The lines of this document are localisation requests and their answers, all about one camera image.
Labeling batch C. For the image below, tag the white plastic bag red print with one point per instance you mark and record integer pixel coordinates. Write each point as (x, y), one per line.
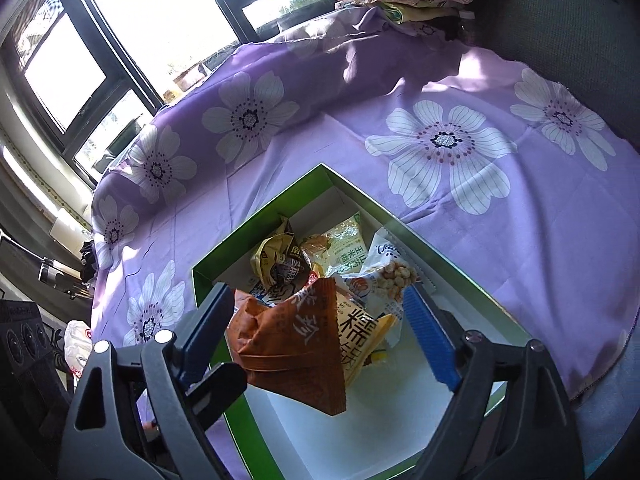
(77, 340)

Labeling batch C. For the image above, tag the orange rice cake packet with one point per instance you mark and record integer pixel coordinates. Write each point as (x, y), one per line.
(360, 335)

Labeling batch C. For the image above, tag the black framed window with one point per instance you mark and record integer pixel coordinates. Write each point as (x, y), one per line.
(150, 20)

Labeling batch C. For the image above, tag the brown snack packet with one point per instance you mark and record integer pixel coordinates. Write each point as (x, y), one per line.
(290, 350)

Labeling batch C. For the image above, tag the yellow green corn snack packet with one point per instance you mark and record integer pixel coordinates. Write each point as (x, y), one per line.
(345, 242)

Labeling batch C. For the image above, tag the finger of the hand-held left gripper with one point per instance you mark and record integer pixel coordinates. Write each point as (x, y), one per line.
(220, 385)

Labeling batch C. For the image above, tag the green cardboard box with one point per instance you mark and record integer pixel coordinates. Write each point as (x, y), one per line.
(310, 425)

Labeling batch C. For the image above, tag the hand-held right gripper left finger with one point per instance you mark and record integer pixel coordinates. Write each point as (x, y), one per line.
(207, 330)

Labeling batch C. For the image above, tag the dark foil gold-edged packet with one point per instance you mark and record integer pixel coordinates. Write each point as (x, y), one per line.
(277, 260)

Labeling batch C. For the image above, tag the white puffed ball snack packet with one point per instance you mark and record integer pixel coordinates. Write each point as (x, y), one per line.
(390, 270)

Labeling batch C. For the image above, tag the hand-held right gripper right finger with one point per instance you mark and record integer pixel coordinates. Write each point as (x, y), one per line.
(430, 340)

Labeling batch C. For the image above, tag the beige curtain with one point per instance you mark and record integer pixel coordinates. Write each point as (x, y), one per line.
(35, 180)

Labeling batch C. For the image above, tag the upright vacuum cleaner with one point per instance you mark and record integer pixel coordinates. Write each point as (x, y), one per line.
(52, 272)

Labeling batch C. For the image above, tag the purple floral bedsheet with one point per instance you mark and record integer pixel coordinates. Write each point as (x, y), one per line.
(450, 240)

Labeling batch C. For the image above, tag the heap of black clothes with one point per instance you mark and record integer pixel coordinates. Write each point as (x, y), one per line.
(89, 260)

